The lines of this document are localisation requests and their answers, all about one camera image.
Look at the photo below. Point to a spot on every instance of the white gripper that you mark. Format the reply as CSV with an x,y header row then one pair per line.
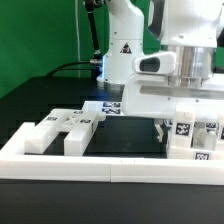
x,y
166,81

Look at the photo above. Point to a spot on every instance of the white paper marker sheet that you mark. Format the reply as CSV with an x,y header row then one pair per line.
x,y
108,107

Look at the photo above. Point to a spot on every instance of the white chair seat block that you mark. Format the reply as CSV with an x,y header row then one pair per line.
x,y
202,147

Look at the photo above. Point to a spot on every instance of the white U-shaped fence frame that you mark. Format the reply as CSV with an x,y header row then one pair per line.
x,y
16,164

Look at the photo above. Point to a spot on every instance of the white chair back frame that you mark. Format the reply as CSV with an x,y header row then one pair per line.
x,y
78,125

